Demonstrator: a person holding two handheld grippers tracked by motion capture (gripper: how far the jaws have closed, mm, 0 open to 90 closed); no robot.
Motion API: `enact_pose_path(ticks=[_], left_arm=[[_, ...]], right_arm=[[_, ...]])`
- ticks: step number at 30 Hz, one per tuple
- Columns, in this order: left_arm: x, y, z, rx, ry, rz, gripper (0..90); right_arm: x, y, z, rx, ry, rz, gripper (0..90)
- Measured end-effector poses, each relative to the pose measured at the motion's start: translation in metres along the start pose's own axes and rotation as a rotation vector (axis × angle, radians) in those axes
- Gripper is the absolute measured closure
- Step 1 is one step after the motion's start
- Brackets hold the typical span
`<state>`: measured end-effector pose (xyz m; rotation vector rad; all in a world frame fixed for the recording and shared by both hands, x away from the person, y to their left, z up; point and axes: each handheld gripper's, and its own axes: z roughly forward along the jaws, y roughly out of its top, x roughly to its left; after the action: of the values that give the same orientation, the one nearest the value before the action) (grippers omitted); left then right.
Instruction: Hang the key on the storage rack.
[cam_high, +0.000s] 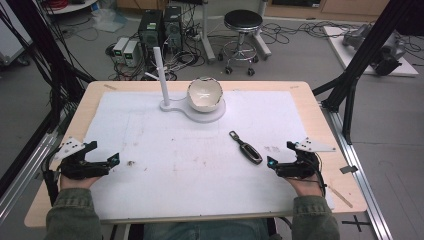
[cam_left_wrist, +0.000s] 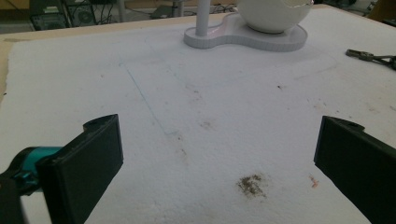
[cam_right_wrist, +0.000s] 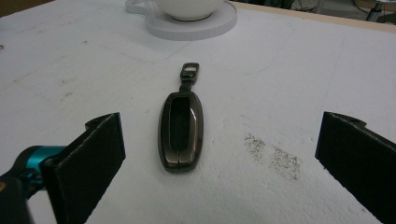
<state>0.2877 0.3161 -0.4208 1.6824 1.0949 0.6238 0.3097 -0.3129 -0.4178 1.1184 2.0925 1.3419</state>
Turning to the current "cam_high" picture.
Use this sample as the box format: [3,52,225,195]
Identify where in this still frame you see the left hand-held gripper cable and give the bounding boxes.
[41,154,61,206]

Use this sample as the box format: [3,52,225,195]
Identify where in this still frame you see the black floor cables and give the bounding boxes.
[261,20,368,46]

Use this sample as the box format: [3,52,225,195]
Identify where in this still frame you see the wooden stick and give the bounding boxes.
[327,185,354,209]

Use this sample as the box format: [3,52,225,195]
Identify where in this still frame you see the white table mat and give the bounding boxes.
[83,90,335,222]

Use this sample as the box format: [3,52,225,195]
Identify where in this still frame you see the white board on floor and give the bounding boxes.
[322,25,420,78]

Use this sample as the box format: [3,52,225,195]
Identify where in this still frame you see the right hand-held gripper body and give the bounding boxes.
[275,137,337,180]

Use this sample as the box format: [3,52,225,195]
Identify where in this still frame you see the black frame strut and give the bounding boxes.
[0,0,98,198]
[311,0,424,146]

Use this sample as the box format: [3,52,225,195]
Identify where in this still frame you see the person's left hand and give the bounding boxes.
[59,175,102,191]

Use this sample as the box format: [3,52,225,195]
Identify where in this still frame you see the black computer tower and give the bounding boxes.
[137,9,165,56]
[162,5,183,54]

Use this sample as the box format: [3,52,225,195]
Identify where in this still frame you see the white power supply unit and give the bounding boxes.
[122,40,142,68]
[112,36,130,64]

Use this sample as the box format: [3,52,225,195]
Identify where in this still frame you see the white stand with pole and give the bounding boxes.
[152,46,227,124]

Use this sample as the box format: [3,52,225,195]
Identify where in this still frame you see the person's right hand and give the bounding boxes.
[285,173,325,198]

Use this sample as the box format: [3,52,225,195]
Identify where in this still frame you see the white eggshell-shaped bowl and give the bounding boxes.
[186,76,224,113]

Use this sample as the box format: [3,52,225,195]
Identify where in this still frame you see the aluminium rail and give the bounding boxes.
[0,131,63,223]
[320,100,395,240]

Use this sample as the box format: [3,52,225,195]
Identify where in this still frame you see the clear plastic bag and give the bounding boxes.
[90,7,128,34]

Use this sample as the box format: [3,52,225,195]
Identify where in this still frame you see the person's legs in jeans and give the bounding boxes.
[142,218,269,240]

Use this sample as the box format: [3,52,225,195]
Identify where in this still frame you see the black car key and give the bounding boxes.
[228,130,264,166]

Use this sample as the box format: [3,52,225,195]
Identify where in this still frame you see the black round stool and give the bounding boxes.
[217,8,264,77]

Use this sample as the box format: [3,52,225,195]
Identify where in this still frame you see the grey desk leg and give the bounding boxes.
[199,0,217,65]
[251,0,273,62]

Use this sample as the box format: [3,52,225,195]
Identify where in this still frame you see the right hand-held gripper cable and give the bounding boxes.
[312,154,328,198]

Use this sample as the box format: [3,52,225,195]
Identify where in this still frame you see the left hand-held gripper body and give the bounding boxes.
[52,136,112,181]

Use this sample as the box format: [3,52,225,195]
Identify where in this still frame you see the round white table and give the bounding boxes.
[42,0,100,15]

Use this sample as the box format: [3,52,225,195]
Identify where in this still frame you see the hand-held gripper cable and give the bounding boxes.
[41,154,61,206]
[312,154,328,198]

